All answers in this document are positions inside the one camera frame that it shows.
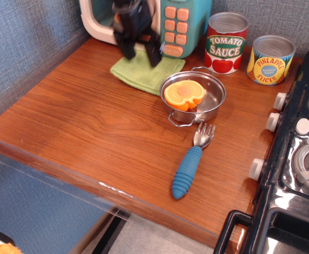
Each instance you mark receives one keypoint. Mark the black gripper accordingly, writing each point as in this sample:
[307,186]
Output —
[133,22]

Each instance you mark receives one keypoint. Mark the green towel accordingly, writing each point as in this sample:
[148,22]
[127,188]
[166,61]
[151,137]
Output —
[138,72]

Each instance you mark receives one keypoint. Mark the teal toy microwave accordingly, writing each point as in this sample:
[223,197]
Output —
[181,24]

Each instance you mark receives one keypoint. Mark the orange toy fruit half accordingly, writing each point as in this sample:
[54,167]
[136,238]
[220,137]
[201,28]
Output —
[184,95]

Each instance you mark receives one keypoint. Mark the tomato sauce can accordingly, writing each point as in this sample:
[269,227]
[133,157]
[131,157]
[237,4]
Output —
[226,37]

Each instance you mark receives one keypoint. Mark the small steel pan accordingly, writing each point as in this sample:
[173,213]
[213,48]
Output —
[207,109]

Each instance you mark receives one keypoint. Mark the pineapple slices can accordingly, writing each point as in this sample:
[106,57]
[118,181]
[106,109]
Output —
[270,59]

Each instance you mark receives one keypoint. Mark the white stove knob top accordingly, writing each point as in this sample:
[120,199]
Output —
[279,101]

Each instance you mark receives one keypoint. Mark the white stove knob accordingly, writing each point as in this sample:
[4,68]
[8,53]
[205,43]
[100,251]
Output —
[279,101]
[272,121]
[256,168]

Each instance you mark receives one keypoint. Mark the white stove knob middle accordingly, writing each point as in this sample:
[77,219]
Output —
[272,121]

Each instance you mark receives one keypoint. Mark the white stove knob bottom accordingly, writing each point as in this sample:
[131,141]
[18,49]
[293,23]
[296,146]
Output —
[256,168]

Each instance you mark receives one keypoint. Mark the black toy stove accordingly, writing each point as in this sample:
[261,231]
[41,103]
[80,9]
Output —
[280,219]

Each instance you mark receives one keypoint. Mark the orange object bottom left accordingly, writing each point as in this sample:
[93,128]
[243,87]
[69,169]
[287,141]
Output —
[8,248]

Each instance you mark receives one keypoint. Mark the blue handled fork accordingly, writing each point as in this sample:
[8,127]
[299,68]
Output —
[187,169]

